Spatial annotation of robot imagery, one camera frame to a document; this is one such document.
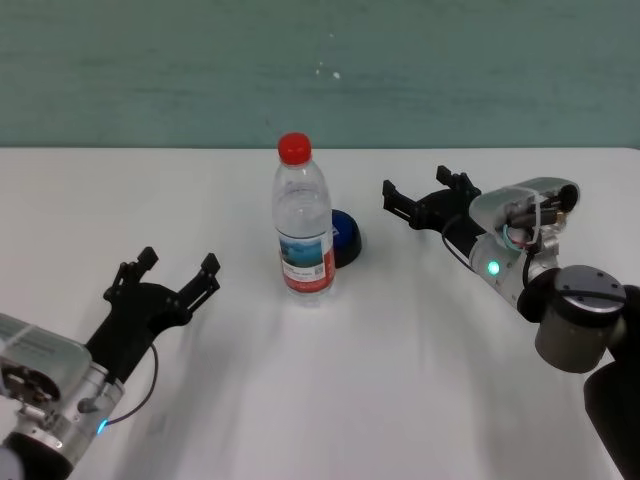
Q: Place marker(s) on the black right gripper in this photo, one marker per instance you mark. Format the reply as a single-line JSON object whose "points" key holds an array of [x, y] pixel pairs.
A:
{"points": [[445, 210]]}

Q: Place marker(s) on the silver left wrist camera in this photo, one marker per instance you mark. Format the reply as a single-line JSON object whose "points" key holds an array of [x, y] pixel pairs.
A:
{"points": [[40, 355]]}

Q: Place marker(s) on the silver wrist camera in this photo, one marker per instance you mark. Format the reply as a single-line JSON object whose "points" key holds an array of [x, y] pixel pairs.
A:
{"points": [[520, 200], [40, 355]]}

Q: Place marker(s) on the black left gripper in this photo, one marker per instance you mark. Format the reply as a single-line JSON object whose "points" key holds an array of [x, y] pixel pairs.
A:
{"points": [[135, 320]]}

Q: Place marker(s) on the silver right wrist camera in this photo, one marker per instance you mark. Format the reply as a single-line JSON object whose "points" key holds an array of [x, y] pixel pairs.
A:
{"points": [[520, 200]]}

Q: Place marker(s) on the clear water bottle red cap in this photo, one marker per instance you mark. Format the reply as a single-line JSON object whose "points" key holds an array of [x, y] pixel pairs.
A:
{"points": [[302, 225]]}

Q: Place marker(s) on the blue push button black base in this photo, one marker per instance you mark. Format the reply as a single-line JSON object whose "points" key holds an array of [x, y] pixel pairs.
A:
{"points": [[350, 240]]}

